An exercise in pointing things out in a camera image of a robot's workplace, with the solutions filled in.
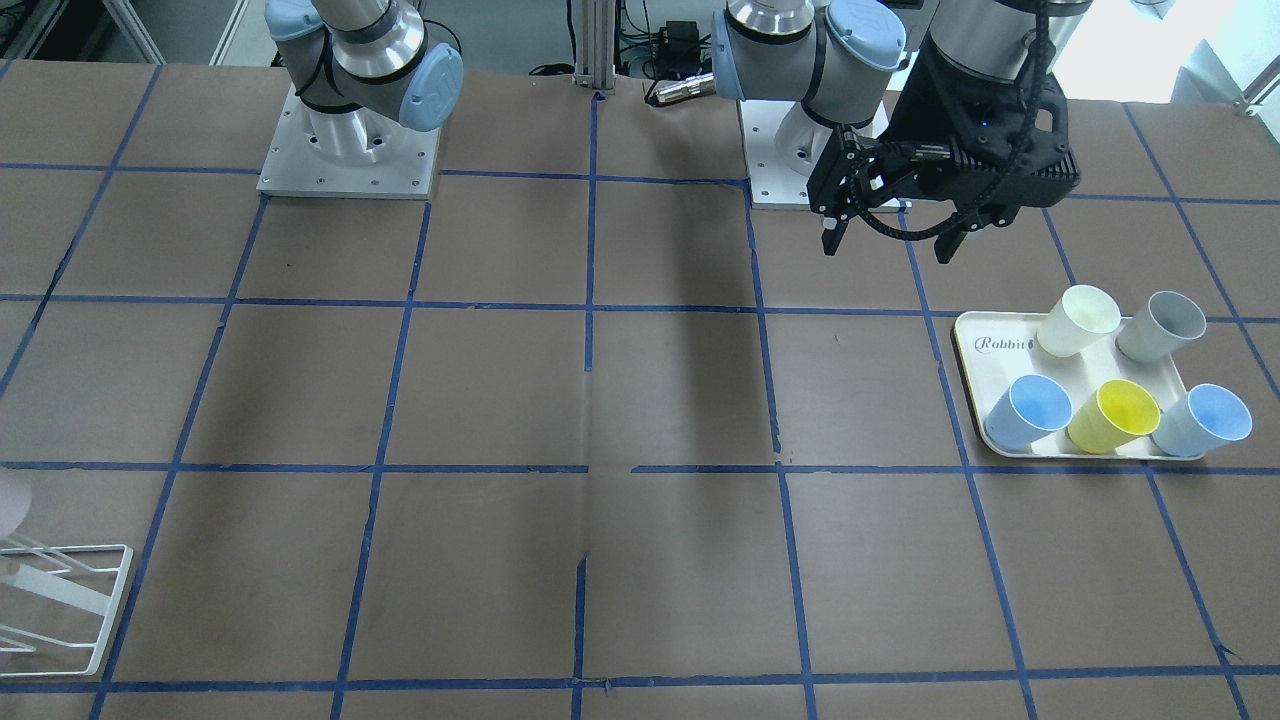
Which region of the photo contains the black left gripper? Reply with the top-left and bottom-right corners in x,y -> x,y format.
806,38 -> 1082,265

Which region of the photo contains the pink plastic cup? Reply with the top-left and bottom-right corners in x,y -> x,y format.
0,470 -> 33,539

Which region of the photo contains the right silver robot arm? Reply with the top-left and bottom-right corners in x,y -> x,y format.
264,1 -> 465,132

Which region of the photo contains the pale green plastic cup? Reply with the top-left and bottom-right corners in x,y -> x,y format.
1036,284 -> 1123,357

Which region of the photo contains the grey white plastic cup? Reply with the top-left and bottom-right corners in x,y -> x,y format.
1115,290 -> 1207,363

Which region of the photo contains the yellow plastic cup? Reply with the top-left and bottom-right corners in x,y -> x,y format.
1066,379 -> 1164,455

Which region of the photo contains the light blue plastic cup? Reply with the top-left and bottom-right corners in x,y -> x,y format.
1151,383 -> 1254,457

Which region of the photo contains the cream rabbit tray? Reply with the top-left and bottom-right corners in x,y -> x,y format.
952,311 -> 1204,462

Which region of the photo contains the silver cylindrical connector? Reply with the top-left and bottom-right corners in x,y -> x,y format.
644,73 -> 716,108

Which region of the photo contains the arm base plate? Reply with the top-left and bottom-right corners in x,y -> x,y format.
257,88 -> 440,201
739,100 -> 831,211

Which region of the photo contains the aluminium frame post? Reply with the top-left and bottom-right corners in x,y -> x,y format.
568,0 -> 620,95

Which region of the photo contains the white wire cup rack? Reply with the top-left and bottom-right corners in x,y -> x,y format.
1,523 -> 134,682

